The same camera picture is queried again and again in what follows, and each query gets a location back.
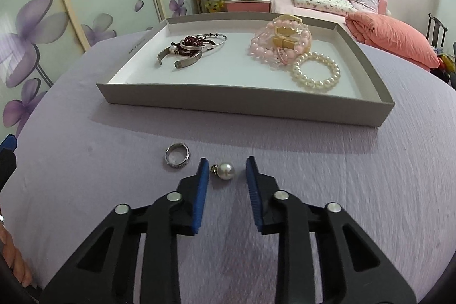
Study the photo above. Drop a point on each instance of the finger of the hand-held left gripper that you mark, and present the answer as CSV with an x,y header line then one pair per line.
x,y
7,143

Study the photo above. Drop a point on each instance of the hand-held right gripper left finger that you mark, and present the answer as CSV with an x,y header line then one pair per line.
x,y
199,197

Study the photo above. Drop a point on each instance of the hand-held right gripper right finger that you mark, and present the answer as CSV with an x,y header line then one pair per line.
x,y
254,197

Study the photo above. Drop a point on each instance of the pearl pendant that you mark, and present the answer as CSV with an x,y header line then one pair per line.
x,y
172,48
226,171

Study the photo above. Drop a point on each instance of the grey cardboard tray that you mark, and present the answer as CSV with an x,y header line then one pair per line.
x,y
228,72

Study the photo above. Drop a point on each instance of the thin silver bangle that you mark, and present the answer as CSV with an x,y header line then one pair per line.
x,y
222,40

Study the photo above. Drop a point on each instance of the pale pink bead strand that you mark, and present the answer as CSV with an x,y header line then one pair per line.
x,y
306,37

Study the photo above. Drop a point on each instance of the person's left hand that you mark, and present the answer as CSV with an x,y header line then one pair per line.
x,y
14,254

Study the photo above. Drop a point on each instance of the purple cloth cover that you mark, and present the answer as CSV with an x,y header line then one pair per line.
x,y
107,165

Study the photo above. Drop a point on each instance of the flower print wardrobe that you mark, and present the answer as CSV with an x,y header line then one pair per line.
x,y
71,5

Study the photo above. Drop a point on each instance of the gold wrist watch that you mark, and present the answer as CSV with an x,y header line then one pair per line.
x,y
283,40

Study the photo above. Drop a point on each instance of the pink nightstand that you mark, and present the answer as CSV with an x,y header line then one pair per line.
x,y
247,6

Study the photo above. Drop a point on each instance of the yellow green plush toy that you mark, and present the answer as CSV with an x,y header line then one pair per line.
x,y
215,3

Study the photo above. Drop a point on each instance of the floral white pillow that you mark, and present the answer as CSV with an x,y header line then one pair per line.
x,y
320,1

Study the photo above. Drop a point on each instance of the orange quilt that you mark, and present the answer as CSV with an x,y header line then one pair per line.
x,y
392,33

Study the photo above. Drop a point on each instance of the black chair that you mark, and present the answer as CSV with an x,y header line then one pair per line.
x,y
437,29

